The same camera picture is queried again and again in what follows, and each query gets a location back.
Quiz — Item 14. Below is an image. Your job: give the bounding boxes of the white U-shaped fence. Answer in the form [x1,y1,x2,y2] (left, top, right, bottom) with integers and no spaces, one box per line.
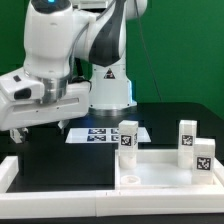
[0,156,224,219]

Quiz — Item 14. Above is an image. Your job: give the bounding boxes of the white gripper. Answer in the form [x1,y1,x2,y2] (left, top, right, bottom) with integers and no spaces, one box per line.
[0,82,90,142]

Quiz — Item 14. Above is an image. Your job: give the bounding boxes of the white square table top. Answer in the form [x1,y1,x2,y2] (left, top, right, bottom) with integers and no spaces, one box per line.
[115,149,224,193]

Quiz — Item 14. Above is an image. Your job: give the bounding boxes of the fiducial marker sheet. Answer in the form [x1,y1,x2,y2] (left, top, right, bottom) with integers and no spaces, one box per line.
[66,127,151,143]

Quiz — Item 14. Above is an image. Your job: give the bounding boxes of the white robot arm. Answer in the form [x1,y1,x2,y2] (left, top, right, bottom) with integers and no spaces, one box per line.
[0,0,148,141]

